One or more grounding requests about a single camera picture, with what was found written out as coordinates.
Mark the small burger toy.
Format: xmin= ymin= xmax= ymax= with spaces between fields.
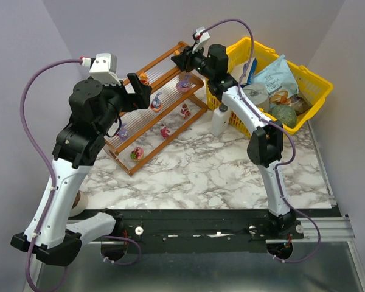
xmin=139 ymin=72 xmax=150 ymax=85

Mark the purple sitting bunny toy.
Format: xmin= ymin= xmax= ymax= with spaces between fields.
xmin=116 ymin=123 xmax=129 ymax=141

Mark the dark pink cake toy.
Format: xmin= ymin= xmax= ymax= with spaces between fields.
xmin=160 ymin=124 xmax=171 ymax=139

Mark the pink white cake toy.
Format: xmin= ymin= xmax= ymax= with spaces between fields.
xmin=179 ymin=103 xmax=191 ymax=119

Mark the pink strawberry cake toy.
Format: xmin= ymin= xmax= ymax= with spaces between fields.
xmin=130 ymin=147 xmax=145 ymax=162

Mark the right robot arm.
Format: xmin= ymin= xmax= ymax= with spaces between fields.
xmin=171 ymin=44 xmax=296 ymax=235

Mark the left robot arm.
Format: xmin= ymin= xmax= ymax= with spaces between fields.
xmin=10 ymin=73 xmax=152 ymax=267

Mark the wooden tiered shelf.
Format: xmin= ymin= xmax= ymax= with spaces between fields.
xmin=104 ymin=41 xmax=209 ymax=176

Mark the blue white box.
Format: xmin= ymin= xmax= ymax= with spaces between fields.
xmin=241 ymin=57 xmax=257 ymax=88

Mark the white bottle grey cap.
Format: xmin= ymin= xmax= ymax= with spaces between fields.
xmin=210 ymin=103 xmax=232 ymax=137

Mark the grey round tin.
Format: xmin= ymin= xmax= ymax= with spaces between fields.
xmin=242 ymin=83 xmax=270 ymax=113

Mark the light blue chips bag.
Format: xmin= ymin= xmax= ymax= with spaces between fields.
xmin=252 ymin=55 xmax=299 ymax=106

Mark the green melon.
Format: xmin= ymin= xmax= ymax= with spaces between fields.
xmin=269 ymin=105 xmax=297 ymax=128

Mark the brown snack packet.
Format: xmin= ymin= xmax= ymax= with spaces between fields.
xmin=290 ymin=92 xmax=313 ymax=116

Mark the tape roll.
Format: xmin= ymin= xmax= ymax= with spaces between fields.
xmin=69 ymin=190 xmax=88 ymax=217

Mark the yellow plastic basket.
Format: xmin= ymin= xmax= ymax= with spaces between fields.
xmin=206 ymin=37 xmax=334 ymax=137

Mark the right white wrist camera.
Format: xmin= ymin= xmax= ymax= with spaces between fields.
xmin=192 ymin=27 xmax=210 ymax=53

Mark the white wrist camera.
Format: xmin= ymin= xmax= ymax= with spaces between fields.
xmin=80 ymin=53 xmax=122 ymax=86
xmin=192 ymin=27 xmax=210 ymax=53

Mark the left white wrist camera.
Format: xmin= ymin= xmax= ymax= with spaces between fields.
xmin=80 ymin=53 xmax=122 ymax=86

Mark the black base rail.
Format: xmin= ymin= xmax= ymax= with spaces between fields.
xmin=88 ymin=208 xmax=305 ymax=254

